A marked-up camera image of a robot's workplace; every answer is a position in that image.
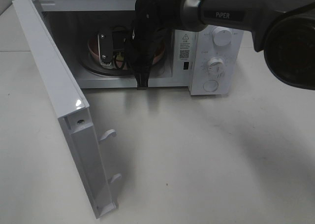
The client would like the white timer knob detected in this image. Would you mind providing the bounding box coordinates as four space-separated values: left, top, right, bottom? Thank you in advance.
207 57 225 75

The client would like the round white door button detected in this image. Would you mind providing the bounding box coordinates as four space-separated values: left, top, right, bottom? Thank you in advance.
203 80 219 92

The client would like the upper white power knob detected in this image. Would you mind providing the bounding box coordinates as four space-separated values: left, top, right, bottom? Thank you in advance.
212 27 232 47

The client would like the white microwave door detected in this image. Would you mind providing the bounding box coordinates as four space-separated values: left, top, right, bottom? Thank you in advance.
12 0 122 219

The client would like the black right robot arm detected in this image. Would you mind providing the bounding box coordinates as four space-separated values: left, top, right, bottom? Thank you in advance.
125 0 315 90

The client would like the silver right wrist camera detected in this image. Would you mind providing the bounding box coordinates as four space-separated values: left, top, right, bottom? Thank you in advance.
97 29 114 66

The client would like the white microwave oven body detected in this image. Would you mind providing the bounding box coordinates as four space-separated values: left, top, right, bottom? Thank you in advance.
19 0 252 96

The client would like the white bread sandwich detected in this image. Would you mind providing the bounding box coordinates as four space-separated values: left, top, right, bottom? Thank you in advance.
114 50 125 62

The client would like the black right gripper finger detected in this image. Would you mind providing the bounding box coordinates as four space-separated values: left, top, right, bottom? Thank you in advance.
134 72 150 90

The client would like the pink round plate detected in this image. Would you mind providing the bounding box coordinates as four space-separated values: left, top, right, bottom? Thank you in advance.
88 36 165 69

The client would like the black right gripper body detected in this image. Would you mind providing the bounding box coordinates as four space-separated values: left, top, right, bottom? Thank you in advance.
125 22 168 80

